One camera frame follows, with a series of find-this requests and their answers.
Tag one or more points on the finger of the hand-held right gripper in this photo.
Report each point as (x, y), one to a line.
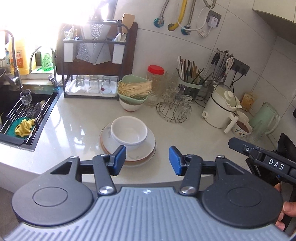
(240, 146)

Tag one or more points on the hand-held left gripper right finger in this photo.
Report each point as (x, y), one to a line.
(174, 162)

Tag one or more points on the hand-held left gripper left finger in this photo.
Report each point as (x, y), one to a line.
(119, 160)

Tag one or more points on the white leaf-pattern plate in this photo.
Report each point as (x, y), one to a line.
(150, 141)

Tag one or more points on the person's right hand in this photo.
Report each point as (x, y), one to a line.
(290, 208)

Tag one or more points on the floral bowl with brown food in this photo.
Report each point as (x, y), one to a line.
(240, 133)

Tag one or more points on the black induction cooktop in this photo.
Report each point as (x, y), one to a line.
(253, 170)

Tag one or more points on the small white bowl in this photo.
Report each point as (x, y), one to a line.
(242, 114)

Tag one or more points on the pale green kettle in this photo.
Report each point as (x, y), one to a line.
(263, 118)

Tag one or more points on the white electric pot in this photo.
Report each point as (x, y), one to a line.
(217, 113)

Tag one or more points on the yellow packet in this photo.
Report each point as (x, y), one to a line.
(248, 102)

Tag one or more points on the glass pot lid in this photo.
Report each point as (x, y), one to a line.
(227, 95)

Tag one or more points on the white brown-based bowl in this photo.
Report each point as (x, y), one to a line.
(131, 107)

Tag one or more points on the green bowl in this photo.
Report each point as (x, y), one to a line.
(131, 100)

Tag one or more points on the set of glass cups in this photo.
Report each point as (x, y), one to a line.
(178, 97)

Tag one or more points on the red-lidded glass jar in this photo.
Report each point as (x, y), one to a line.
(153, 97)

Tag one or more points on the white drip tray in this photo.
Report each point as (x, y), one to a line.
(92, 94)

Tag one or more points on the dry noodles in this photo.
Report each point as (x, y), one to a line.
(134, 89)

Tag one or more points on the green chopstick holder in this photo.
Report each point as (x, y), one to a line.
(189, 89)

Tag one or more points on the clear drinking glass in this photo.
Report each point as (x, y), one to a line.
(93, 83)
(106, 84)
(80, 82)

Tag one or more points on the black sink rack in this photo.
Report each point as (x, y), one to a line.
(40, 125)

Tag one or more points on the bundle of chopsticks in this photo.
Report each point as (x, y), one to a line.
(189, 67)

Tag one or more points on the red-lid glass jar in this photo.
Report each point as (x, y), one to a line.
(156, 69)

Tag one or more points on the metal utensil hook rack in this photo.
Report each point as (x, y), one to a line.
(225, 51)

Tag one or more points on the steel wool scourer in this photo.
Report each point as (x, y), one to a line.
(34, 107)

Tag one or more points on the yellow cloth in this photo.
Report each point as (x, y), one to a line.
(24, 126)

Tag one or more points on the white rack utensil holder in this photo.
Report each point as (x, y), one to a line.
(118, 53)
(69, 52)

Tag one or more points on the grey textured mat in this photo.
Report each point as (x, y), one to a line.
(92, 51)

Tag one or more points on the green sponge cloth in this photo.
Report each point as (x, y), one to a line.
(10, 131)

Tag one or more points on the small glass goblet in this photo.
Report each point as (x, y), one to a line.
(25, 97)

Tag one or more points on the brown cutting board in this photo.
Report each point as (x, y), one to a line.
(131, 46)

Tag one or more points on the black dish rack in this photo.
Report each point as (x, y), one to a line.
(92, 41)

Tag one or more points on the green detergent bottle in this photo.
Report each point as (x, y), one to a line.
(47, 59)

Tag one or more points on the small steel faucet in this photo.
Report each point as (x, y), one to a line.
(32, 55)

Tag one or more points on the tall steel faucet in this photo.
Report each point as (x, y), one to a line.
(15, 69)

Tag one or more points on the wooden spatula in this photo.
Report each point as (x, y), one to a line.
(128, 20)

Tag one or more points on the yellow detergent bottle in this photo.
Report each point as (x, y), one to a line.
(19, 58)

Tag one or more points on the yellow pipe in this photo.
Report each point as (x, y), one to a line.
(181, 11)

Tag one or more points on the dark wall power strip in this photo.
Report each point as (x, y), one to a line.
(241, 67)

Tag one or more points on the blue pipe wall cap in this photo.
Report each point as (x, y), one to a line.
(159, 22)
(186, 29)

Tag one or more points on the white wall plug adapter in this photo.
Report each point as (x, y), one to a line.
(214, 19)

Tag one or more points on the grey wall cabinet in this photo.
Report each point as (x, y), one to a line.
(275, 14)

